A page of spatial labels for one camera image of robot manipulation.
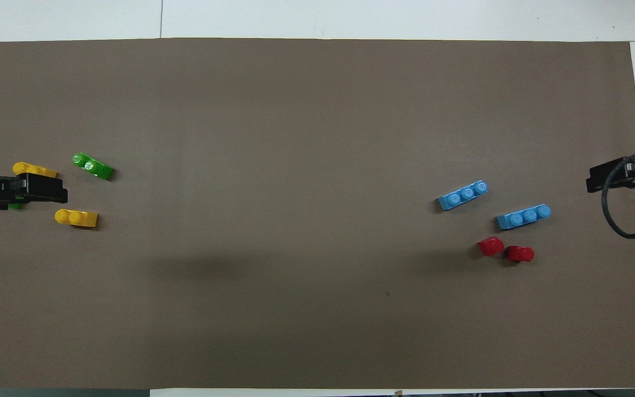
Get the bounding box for blue three-stud toy brick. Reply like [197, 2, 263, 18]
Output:
[496, 203, 552, 231]
[437, 179, 489, 212]

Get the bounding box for yellow two-stud toy brick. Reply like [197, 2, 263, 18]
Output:
[55, 208, 99, 228]
[13, 161, 58, 179]

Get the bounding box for brown table mat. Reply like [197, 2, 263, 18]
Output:
[0, 37, 635, 390]

